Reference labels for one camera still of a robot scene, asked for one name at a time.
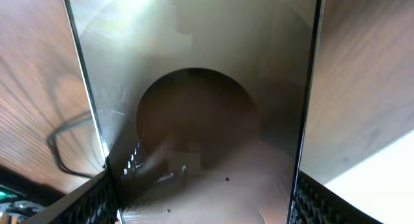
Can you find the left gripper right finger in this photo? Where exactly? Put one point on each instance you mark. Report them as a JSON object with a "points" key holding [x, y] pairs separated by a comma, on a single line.
{"points": [[313, 203]]}

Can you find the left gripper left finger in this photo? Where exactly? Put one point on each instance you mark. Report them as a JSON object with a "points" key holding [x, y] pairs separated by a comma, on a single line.
{"points": [[93, 202]]}

